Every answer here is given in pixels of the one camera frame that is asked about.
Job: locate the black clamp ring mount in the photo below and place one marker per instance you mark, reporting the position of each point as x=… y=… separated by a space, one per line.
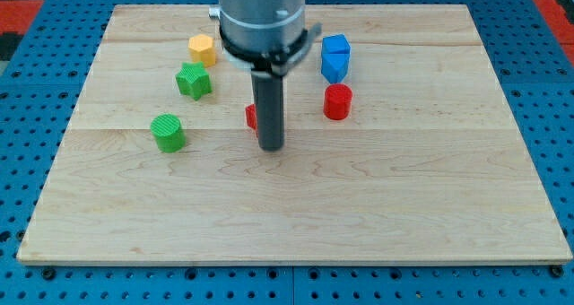
x=278 y=62

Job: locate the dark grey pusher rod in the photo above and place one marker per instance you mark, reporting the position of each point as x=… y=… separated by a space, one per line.
x=268 y=99

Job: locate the green cylinder block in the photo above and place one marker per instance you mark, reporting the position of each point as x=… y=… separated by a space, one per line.
x=168 y=133

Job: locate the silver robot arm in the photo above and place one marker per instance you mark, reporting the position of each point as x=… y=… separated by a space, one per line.
x=269 y=37

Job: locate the green star block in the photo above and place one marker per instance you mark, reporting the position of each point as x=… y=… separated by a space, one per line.
x=193 y=80

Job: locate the red block behind rod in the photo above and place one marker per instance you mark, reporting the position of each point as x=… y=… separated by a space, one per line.
x=251 y=116

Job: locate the blue pentagon block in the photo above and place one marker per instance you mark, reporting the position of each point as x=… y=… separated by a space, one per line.
x=334 y=67

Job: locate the blue cube block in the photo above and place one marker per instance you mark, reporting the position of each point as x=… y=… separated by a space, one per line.
x=335 y=44

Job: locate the red cylinder block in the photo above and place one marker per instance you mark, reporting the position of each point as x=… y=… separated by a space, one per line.
x=337 y=101

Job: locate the yellow hexagon block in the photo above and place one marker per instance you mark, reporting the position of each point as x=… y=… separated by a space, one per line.
x=201 y=49

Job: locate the light wooden board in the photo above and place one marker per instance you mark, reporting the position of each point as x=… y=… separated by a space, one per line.
x=429 y=168

